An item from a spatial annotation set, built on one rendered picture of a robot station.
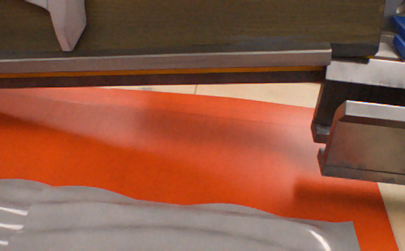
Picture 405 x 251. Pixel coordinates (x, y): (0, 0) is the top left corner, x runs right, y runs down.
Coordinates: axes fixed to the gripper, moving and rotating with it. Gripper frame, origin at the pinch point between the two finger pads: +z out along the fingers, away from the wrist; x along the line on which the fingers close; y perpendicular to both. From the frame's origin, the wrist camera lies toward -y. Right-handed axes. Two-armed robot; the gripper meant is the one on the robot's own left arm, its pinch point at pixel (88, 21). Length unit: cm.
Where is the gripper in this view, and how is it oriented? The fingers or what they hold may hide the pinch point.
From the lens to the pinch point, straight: 30.5
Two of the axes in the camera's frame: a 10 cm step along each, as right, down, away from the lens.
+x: -0.9, 5.3, -8.4
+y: -9.9, -1.1, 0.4
